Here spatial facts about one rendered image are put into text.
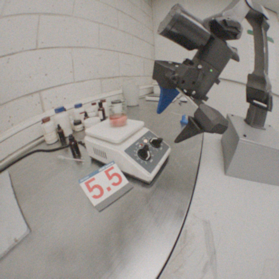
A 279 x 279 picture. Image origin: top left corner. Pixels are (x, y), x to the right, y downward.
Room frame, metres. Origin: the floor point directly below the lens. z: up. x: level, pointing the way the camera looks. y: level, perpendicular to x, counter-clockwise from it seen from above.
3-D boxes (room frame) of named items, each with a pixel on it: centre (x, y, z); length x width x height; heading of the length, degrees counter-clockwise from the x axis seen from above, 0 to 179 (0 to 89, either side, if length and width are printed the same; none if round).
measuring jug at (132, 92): (0.97, 0.06, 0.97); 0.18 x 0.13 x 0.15; 46
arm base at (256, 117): (0.25, -0.36, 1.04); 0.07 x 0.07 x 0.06; 72
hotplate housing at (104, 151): (0.29, 0.04, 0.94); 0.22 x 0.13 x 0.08; 58
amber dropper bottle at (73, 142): (0.30, 0.21, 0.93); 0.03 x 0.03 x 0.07
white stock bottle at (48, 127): (0.40, 0.38, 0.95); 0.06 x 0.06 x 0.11
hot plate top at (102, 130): (0.30, 0.06, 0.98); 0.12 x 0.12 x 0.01; 58
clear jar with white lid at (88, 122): (0.39, 0.16, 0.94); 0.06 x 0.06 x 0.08
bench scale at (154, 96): (1.14, -0.22, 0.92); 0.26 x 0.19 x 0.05; 63
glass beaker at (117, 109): (0.30, 0.05, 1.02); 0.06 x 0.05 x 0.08; 36
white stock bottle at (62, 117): (0.46, 0.34, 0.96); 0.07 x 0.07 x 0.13
